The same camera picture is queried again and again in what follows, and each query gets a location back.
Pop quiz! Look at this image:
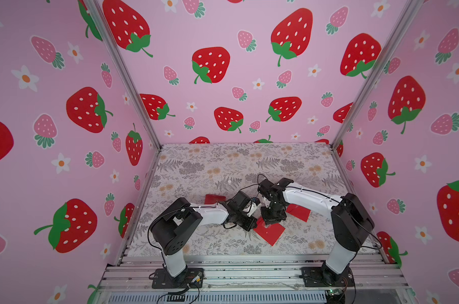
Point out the red envelope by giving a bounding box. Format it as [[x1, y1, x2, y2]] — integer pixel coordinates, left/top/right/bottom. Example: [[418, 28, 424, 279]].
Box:
[[286, 204, 311, 222], [254, 217, 285, 246], [204, 194, 226, 205]]

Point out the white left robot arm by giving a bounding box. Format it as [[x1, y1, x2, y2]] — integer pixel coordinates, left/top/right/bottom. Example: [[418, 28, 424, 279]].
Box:
[[147, 191, 261, 289]]

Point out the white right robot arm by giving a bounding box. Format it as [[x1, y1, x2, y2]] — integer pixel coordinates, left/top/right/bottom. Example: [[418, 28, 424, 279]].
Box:
[[258, 178, 375, 286]]

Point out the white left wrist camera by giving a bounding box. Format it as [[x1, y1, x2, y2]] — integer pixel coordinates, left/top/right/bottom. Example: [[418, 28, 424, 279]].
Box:
[[245, 196, 261, 217]]

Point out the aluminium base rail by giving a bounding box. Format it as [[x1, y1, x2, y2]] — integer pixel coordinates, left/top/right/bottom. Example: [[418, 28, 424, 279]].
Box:
[[94, 254, 415, 303]]

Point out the aluminium right rear frame post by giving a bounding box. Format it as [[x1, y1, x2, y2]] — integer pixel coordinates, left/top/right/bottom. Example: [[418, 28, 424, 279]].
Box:
[[331, 0, 423, 152]]

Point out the aluminium frame post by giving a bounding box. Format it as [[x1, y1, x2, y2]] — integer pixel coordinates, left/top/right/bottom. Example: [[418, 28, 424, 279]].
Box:
[[85, 0, 162, 152], [331, 0, 423, 152]]

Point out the aluminium left rear frame post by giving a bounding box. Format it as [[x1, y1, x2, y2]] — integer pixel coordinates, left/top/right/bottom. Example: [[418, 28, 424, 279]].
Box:
[[85, 0, 162, 152]]

